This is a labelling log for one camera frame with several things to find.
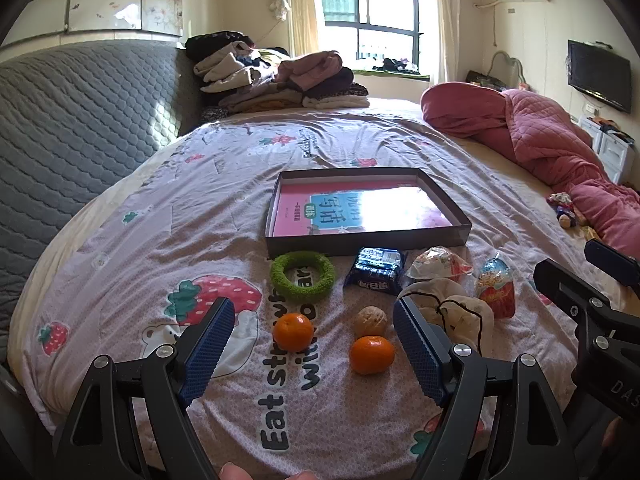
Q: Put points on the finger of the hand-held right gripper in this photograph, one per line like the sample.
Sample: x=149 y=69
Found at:
x=612 y=260
x=565 y=287

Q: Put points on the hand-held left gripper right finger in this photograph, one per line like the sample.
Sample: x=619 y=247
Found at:
x=420 y=355

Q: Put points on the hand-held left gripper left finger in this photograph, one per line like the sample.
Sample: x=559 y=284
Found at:
x=210 y=355

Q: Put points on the orange mandarin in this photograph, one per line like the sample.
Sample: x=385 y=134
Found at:
x=294 y=332
x=372 y=355

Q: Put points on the cream scrunchie with black trim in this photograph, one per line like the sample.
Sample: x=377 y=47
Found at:
x=465 y=317

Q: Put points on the blue red toy egg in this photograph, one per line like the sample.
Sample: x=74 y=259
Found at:
x=494 y=290

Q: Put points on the clear candy bag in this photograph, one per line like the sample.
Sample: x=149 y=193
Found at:
x=437 y=265

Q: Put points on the blue snack packet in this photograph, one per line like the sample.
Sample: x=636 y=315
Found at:
x=375 y=272

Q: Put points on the grey cardboard box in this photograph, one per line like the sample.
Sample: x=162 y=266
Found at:
x=365 y=246

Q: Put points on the person's right hand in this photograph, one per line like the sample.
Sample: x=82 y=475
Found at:
x=611 y=437

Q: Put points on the person's left hand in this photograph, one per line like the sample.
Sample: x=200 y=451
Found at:
x=235 y=472

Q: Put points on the yellow snack packet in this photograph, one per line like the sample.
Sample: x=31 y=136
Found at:
x=592 y=233

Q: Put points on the white drawer cabinet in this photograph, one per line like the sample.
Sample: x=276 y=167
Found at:
x=612 y=147

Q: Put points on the beige bed sheet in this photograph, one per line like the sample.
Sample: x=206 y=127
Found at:
x=510 y=175

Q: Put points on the pink quilt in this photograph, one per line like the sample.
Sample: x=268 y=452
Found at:
x=540 y=130

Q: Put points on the pink book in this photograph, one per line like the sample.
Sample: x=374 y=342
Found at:
x=300 y=210

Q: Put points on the black television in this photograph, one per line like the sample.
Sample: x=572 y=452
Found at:
x=597 y=75

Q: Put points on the black bag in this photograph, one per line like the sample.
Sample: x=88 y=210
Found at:
x=482 y=81

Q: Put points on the white framed mirror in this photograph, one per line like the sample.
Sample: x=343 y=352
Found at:
x=505 y=65

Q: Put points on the tan folded blanket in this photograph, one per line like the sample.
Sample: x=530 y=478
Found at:
x=260 y=101

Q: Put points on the cream folded towel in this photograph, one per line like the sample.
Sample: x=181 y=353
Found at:
x=340 y=102

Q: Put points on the green windowsill cushion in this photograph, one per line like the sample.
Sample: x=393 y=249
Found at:
x=390 y=76

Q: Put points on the dark clothes on windowsill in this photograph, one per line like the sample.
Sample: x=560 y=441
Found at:
x=395 y=65

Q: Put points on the dark folded garment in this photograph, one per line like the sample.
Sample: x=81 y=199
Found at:
x=335 y=85

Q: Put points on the pile of folded clothes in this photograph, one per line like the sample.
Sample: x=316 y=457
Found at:
x=225 y=70

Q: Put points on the cream curtain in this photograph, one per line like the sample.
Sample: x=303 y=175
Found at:
x=446 y=15
x=300 y=0

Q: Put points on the pink garment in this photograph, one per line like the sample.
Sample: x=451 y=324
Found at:
x=315 y=70

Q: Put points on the black garment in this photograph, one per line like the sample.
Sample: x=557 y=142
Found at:
x=215 y=45

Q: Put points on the curtain tieback tassel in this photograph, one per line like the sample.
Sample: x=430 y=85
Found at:
x=282 y=7

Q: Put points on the painted wardrobe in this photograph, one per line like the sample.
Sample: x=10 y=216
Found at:
x=115 y=0

